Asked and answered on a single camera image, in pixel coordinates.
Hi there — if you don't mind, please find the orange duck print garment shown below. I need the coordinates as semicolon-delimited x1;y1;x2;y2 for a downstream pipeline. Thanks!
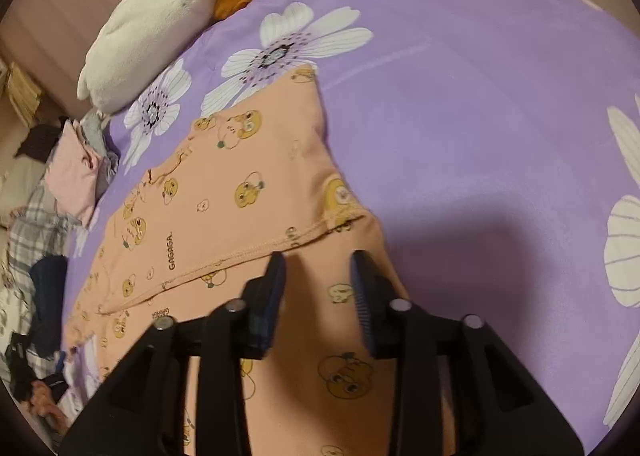
64;64;395;455

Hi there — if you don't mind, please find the dark navy garment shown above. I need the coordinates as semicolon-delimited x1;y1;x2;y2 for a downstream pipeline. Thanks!
28;255;68;358

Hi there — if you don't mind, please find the plaid grey garment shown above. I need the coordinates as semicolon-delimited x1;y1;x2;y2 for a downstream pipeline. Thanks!
6;179;76;377

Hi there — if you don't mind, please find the pink garment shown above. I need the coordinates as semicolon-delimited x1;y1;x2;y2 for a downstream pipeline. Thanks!
44;120;103;227

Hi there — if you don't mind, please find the purple floral bed sheet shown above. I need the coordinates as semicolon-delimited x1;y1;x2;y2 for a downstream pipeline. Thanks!
63;0;639;453

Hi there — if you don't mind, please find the woven straw basket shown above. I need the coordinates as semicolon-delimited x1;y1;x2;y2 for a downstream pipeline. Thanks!
4;61;42;129

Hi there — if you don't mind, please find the white orange plush toy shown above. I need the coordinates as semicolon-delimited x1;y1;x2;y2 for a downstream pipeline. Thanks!
76;0;252;113

